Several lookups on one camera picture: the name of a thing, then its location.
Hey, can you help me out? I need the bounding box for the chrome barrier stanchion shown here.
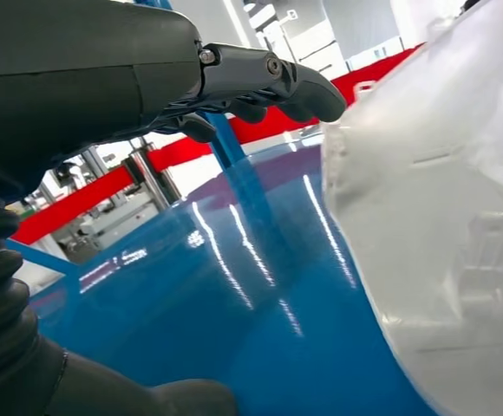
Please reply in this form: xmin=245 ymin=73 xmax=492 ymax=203
xmin=123 ymin=146 xmax=183 ymax=212

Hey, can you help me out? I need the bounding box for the blue metal shelf rack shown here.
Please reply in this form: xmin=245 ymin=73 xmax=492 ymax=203
xmin=6 ymin=0 xmax=439 ymax=416

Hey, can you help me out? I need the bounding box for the red barrier belt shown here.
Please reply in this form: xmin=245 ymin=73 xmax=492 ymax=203
xmin=11 ymin=42 xmax=424 ymax=246

